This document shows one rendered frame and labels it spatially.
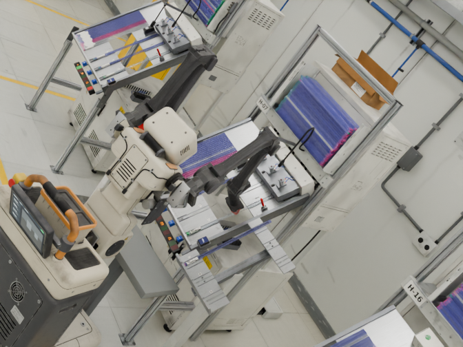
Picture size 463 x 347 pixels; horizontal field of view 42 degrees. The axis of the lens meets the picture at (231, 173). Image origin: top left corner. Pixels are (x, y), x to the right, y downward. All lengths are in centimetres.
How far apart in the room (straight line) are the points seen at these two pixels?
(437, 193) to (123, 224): 260
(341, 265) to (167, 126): 270
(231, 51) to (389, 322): 229
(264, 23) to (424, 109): 136
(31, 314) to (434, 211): 299
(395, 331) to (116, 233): 134
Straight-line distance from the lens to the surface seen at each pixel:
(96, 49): 448
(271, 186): 330
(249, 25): 436
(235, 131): 368
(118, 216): 269
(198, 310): 322
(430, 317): 291
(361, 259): 483
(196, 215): 330
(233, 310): 391
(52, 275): 243
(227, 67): 447
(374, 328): 296
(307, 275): 511
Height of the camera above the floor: 229
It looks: 22 degrees down
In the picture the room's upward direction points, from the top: 38 degrees clockwise
